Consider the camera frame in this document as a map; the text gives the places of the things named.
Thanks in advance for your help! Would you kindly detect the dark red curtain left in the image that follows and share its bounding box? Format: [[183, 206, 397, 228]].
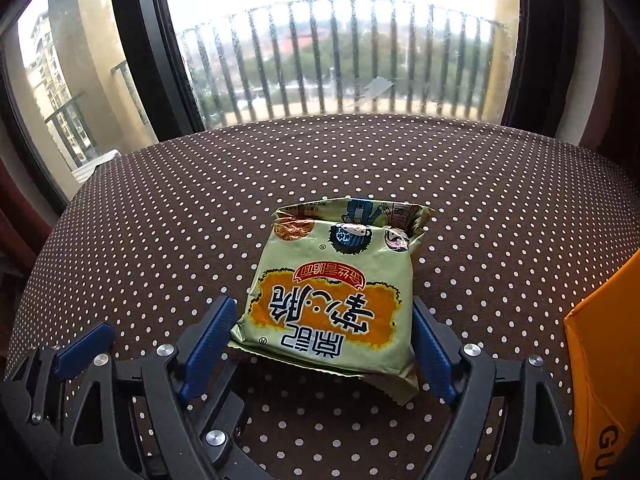
[[0, 164, 51, 275]]

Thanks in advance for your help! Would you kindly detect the white air conditioner unit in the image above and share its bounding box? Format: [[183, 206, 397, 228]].
[[72, 150, 122, 184]]

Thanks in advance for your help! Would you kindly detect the black window frame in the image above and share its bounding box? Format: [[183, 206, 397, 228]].
[[112, 0, 560, 141]]

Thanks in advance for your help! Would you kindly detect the green noodle snack packet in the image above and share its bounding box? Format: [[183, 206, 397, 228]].
[[230, 197, 434, 405]]

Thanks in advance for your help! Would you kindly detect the orange cardboard box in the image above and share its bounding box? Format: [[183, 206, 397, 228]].
[[564, 255, 639, 479]]

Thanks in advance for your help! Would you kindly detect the brown polka dot tablecloth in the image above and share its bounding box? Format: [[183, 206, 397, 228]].
[[8, 115, 639, 479]]

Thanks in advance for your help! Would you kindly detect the black balcony railing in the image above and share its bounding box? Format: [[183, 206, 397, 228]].
[[18, 0, 506, 171]]

